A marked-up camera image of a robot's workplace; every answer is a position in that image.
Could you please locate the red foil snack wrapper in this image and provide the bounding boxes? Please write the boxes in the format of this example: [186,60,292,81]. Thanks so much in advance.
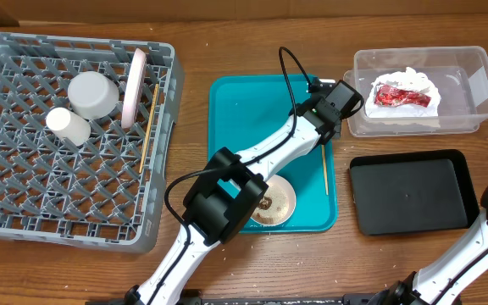
[374,84,431,108]

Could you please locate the large white napkin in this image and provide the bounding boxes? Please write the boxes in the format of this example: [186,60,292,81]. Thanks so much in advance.
[364,67,441,119]

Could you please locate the pink bowl with leftovers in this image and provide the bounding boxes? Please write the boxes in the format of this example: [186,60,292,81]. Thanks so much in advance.
[251,175,297,226]

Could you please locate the white round plate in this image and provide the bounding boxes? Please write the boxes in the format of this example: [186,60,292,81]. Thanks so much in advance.
[121,48,147,129]

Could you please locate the grey-green bowl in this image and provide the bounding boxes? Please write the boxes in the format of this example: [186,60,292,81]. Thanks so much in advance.
[67,71,119,119]

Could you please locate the white paper cup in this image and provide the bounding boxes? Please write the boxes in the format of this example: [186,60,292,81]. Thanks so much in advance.
[46,108,91,146]

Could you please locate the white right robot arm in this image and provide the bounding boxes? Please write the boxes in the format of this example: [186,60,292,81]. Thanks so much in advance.
[369,186,488,305]

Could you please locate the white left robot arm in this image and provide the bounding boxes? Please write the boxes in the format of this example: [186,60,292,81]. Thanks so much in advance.
[124,78,364,305]

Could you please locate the clear plastic waste bin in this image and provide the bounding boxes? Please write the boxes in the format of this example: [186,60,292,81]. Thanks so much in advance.
[344,46,488,137]

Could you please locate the grey dishwasher rack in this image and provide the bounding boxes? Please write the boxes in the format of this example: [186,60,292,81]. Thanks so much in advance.
[0,32,185,252]

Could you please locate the teal serving tray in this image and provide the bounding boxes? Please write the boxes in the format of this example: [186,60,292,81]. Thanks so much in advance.
[208,75,338,234]

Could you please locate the brown food leftover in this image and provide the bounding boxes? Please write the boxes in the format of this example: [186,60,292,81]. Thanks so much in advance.
[258,197,273,210]

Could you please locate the black rectangular tray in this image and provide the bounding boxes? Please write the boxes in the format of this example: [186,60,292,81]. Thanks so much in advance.
[349,149,480,236]

